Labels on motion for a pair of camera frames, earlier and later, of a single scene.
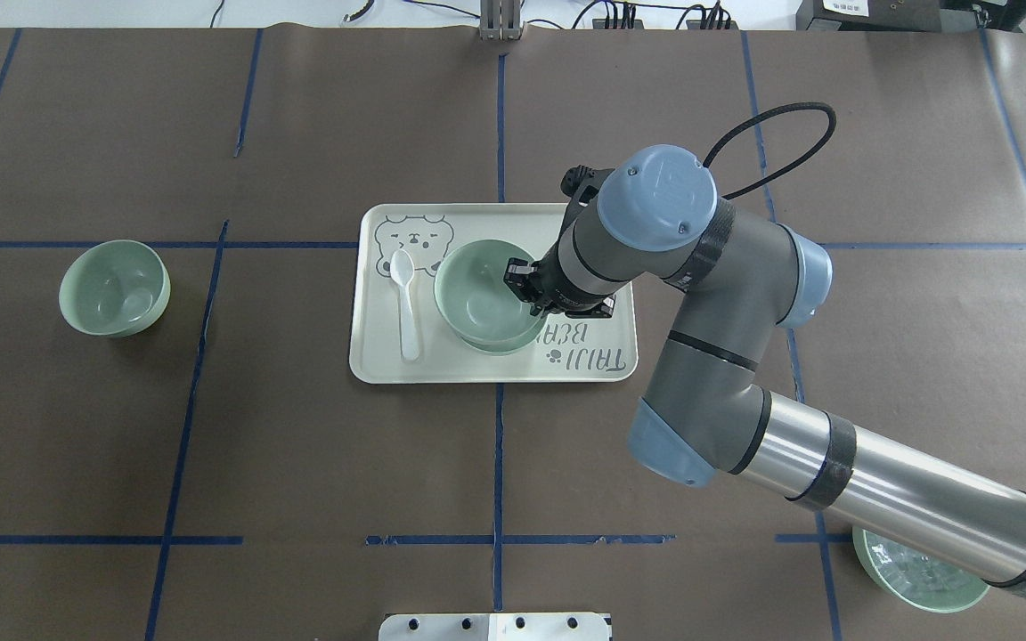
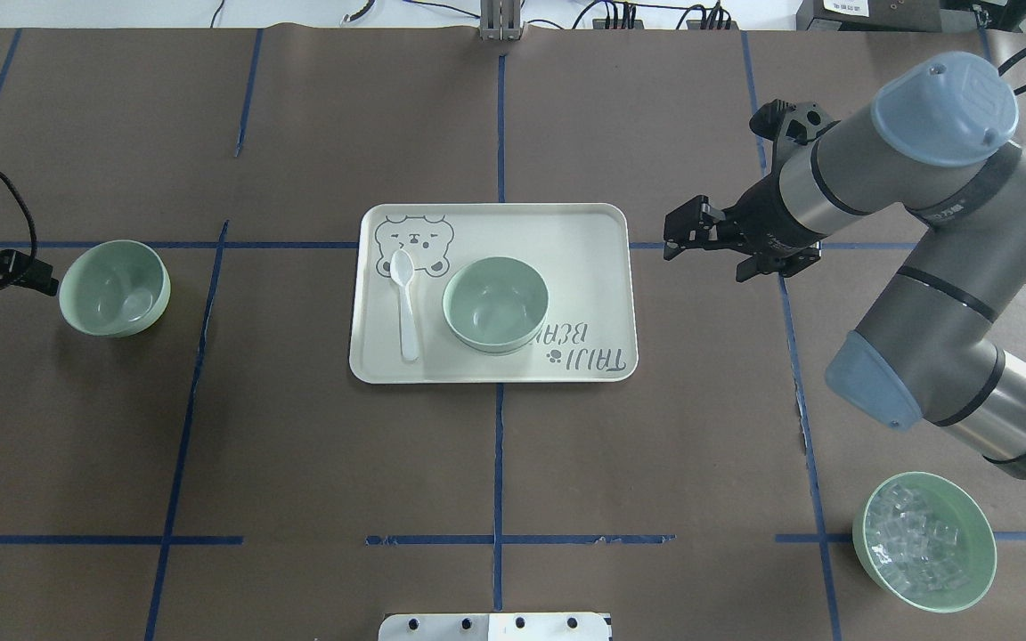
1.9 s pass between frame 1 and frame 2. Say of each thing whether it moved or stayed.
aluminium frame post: stayed
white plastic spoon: stayed
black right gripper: moved
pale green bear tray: stayed
